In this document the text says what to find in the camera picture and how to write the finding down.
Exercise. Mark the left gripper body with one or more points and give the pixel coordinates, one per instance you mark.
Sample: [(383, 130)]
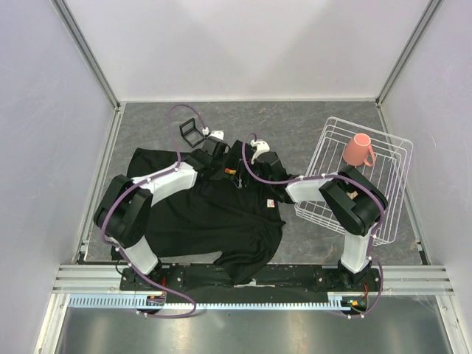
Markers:
[(218, 167)]

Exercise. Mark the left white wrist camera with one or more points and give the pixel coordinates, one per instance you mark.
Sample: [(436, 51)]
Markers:
[(215, 133)]

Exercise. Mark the white wire basket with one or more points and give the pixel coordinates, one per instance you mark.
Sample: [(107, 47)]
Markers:
[(389, 172)]

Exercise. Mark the pink mug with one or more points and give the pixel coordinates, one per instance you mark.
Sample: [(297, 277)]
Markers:
[(359, 151)]

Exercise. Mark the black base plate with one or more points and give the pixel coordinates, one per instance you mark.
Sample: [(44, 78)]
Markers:
[(205, 282)]

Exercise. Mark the slotted cable duct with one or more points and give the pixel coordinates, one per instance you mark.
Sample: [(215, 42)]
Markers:
[(143, 302)]

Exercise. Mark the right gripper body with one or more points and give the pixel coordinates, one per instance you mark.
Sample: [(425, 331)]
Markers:
[(256, 169)]

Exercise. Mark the black phone stand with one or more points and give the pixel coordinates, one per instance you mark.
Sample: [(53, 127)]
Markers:
[(190, 134)]

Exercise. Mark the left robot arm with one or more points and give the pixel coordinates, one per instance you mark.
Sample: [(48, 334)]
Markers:
[(124, 210)]

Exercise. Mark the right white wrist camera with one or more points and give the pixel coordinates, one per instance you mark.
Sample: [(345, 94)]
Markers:
[(259, 147)]

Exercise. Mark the beige object in basket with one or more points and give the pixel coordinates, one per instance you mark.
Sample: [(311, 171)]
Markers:
[(352, 195)]

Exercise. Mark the black polo shirt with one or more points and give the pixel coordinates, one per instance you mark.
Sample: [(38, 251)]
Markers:
[(242, 225)]

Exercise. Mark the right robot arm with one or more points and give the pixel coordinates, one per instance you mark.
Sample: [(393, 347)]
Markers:
[(356, 204)]

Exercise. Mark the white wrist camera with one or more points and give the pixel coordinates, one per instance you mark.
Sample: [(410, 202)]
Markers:
[(259, 147), (215, 133)]

